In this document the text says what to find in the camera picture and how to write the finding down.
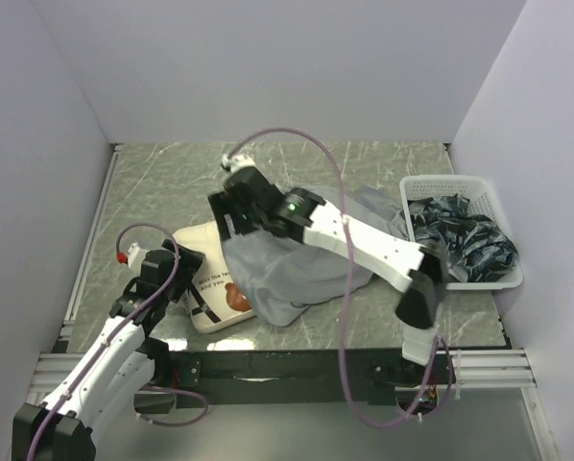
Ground cream pillow with bear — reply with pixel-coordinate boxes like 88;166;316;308
175;221;254;334

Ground grey pillowcase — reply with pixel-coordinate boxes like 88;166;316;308
221;186;408;327

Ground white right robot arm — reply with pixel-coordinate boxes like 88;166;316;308
208;166;448;383

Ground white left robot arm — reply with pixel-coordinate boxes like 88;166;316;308
11;240;204;460

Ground white plastic basket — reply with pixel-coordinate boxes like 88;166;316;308
399;175;523;291

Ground dark patterned cloth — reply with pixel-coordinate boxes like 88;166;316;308
408;194;518;282

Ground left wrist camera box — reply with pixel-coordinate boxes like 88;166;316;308
116;242;148;273

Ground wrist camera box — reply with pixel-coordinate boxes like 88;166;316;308
116;242;148;273
221;153;256;175

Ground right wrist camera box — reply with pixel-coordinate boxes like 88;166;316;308
221;153;256;175

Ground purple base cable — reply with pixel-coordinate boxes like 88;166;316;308
135;386;209;427

